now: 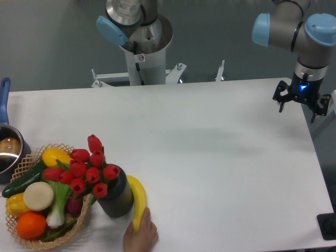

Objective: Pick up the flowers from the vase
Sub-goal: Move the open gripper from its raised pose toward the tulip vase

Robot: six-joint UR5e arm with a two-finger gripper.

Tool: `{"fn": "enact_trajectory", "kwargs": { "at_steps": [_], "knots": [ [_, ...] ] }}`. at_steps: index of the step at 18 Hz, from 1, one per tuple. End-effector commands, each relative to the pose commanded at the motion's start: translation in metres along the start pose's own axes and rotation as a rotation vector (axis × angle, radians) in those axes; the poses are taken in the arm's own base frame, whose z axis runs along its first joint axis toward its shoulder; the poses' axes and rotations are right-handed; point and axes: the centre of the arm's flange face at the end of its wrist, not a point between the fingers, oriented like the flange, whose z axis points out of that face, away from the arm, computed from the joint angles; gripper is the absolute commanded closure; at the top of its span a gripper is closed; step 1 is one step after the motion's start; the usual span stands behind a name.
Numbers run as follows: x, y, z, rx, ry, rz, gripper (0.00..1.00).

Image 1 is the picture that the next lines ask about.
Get yellow banana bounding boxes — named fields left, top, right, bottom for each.
left=127, top=175, right=147, bottom=234

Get green cucumber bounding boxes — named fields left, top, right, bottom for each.
left=2, top=160, right=47, bottom=198

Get silver robot arm base column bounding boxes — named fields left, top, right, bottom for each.
left=96, top=1, right=173, bottom=86

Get red tulip bouquet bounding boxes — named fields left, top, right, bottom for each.
left=43, top=134, right=120, bottom=199

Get yellow bell pepper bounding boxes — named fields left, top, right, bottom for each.
left=6, top=193, right=32, bottom=218

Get woven wicker basket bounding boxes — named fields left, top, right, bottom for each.
left=5, top=143, right=90, bottom=250

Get yellow lemon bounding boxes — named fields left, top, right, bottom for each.
left=42, top=148, right=72, bottom=167

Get dark grey ribbed vase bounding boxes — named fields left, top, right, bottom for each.
left=98, top=168, right=134, bottom=218

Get black device at table edge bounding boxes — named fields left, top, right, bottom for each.
left=317, top=213, right=335, bottom=240

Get green white bok choy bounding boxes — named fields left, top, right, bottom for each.
left=44, top=176, right=72, bottom=228

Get person's bare hand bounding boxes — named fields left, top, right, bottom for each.
left=123, top=207, right=159, bottom=252

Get grey saucepan blue handle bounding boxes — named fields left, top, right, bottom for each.
left=1, top=77, right=31, bottom=184

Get purple red onion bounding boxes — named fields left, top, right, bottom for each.
left=66, top=194, right=83, bottom=216

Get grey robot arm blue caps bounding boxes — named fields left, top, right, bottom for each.
left=251, top=1, right=335, bottom=121

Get white metal mounting frame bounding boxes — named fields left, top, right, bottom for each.
left=91, top=59, right=226, bottom=88

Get orange fruit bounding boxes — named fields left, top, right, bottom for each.
left=16, top=212, right=47, bottom=239

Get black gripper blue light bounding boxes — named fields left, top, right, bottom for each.
left=272, top=73, right=331, bottom=123

